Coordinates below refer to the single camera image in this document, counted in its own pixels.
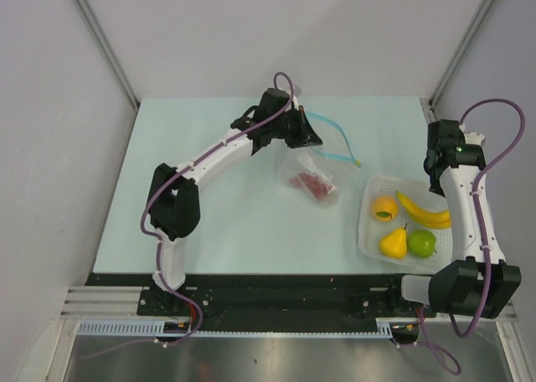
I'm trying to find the right aluminium corner post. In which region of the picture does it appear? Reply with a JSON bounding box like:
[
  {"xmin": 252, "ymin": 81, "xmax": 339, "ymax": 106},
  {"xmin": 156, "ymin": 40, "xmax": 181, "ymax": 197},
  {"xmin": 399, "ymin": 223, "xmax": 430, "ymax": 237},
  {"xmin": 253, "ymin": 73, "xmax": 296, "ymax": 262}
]
[{"xmin": 428, "ymin": 0, "xmax": 497, "ymax": 107}]

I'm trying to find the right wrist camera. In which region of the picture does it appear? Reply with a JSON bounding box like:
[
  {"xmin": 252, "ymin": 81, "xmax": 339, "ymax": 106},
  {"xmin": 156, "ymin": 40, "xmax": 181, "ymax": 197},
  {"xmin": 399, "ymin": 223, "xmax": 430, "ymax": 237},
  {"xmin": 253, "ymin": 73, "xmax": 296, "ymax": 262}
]
[{"xmin": 463, "ymin": 132, "xmax": 486, "ymax": 147}]

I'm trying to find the white perforated plastic basket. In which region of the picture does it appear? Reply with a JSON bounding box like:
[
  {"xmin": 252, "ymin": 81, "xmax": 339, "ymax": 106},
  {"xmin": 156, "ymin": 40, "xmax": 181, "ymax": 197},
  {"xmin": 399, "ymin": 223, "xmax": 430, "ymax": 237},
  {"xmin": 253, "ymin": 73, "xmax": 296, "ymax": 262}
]
[{"xmin": 356, "ymin": 173, "xmax": 460, "ymax": 274}]

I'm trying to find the clear zip top bag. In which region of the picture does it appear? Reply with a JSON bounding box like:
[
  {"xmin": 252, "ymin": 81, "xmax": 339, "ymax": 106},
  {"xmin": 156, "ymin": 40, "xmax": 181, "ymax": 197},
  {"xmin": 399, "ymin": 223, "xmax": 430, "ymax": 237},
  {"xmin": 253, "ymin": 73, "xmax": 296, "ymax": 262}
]
[{"xmin": 275, "ymin": 111, "xmax": 362, "ymax": 207}]

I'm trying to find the red fake grape bunch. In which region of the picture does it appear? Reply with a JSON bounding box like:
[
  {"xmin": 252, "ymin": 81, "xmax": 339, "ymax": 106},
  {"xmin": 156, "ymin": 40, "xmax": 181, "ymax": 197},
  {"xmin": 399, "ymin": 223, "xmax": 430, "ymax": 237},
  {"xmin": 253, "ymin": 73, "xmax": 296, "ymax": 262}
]
[{"xmin": 289, "ymin": 173, "xmax": 337, "ymax": 201}]

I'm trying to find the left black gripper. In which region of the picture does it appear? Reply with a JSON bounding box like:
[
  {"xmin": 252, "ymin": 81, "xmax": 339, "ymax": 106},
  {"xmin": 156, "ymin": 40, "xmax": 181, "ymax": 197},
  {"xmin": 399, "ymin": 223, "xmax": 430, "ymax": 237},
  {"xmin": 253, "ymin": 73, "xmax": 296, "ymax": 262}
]
[{"xmin": 270, "ymin": 106, "xmax": 322, "ymax": 149}]

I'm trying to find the yellow fake pear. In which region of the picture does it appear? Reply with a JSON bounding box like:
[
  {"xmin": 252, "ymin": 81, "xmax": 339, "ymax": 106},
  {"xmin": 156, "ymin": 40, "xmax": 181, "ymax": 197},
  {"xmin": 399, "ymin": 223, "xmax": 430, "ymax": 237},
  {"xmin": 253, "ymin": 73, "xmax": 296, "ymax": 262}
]
[{"xmin": 379, "ymin": 225, "xmax": 408, "ymax": 260}]

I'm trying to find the green fake apple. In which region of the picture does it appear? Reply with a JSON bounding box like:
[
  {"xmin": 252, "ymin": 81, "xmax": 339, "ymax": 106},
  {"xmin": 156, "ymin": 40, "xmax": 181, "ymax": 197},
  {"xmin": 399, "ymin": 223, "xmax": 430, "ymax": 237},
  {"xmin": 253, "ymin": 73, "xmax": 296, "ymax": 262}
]
[{"xmin": 407, "ymin": 230, "xmax": 436, "ymax": 259}]

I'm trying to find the left aluminium corner post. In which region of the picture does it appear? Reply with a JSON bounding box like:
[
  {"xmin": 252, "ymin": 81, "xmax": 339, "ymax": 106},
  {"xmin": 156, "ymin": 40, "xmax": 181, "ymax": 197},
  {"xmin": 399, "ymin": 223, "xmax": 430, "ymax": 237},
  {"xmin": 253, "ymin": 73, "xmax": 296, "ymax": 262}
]
[{"xmin": 71, "ymin": 0, "xmax": 141, "ymax": 111}]

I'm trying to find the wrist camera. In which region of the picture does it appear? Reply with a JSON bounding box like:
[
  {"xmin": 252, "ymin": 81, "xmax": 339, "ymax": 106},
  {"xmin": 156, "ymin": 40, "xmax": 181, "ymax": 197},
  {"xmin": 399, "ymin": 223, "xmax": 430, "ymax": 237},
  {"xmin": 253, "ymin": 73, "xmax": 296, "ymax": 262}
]
[
  {"xmin": 291, "ymin": 84, "xmax": 302, "ymax": 110},
  {"xmin": 463, "ymin": 132, "xmax": 486, "ymax": 147}
]

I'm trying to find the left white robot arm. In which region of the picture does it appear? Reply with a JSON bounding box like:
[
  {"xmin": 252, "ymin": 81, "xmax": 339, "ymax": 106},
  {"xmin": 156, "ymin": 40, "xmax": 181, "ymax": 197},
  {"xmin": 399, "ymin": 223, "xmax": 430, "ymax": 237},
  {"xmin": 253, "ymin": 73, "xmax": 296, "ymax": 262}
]
[{"xmin": 140, "ymin": 87, "xmax": 322, "ymax": 315}]

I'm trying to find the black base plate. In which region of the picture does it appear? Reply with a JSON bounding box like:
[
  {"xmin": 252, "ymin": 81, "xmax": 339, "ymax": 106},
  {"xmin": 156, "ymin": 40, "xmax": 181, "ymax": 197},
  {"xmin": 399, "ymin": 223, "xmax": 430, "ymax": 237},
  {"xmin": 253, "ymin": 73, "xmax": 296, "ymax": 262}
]
[{"xmin": 85, "ymin": 273, "xmax": 420, "ymax": 318}]

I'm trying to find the orange fake fruit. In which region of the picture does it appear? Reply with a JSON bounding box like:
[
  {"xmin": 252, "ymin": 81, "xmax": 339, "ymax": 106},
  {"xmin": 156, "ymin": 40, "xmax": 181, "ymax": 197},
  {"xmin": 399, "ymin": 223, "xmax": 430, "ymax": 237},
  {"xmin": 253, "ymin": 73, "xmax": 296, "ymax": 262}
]
[{"xmin": 369, "ymin": 195, "xmax": 399, "ymax": 222}]

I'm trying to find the yellow fake banana bunch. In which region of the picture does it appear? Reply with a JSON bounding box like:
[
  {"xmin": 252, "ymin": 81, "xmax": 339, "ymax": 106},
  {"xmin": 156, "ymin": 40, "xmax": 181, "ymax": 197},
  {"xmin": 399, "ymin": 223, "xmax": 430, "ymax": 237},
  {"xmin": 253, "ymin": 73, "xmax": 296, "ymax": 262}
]
[{"xmin": 395, "ymin": 191, "xmax": 451, "ymax": 230}]

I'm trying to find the aluminium frame rail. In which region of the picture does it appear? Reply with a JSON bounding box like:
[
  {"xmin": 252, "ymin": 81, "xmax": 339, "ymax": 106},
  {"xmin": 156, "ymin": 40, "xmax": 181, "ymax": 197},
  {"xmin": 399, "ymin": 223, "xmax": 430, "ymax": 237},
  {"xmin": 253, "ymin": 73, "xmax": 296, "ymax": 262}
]
[{"xmin": 60, "ymin": 285, "xmax": 516, "ymax": 321}]

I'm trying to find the white cable duct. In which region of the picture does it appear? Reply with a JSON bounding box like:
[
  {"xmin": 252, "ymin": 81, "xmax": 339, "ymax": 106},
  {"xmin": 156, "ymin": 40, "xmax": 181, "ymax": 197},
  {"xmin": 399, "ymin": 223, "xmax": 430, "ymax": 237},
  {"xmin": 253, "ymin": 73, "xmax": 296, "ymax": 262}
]
[{"xmin": 77, "ymin": 317, "xmax": 397, "ymax": 339}]

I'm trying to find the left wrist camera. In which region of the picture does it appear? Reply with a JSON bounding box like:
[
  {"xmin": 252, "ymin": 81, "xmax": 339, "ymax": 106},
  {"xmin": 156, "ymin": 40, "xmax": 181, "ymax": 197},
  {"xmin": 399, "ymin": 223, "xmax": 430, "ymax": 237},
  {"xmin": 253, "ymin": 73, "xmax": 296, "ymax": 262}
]
[{"xmin": 291, "ymin": 84, "xmax": 302, "ymax": 110}]

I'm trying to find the aluminium corner post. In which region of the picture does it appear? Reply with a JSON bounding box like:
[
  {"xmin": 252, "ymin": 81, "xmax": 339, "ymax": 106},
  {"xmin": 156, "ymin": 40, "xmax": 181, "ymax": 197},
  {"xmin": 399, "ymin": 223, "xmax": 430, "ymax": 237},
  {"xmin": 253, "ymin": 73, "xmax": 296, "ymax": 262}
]
[
  {"xmin": 428, "ymin": 0, "xmax": 497, "ymax": 107},
  {"xmin": 71, "ymin": 0, "xmax": 141, "ymax": 111}
]

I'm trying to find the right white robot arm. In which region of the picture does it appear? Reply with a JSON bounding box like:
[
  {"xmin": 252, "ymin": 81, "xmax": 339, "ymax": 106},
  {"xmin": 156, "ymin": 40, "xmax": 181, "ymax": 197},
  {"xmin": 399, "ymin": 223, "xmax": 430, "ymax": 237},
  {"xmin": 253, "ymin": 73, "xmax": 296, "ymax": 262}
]
[{"xmin": 386, "ymin": 120, "xmax": 522, "ymax": 319}]

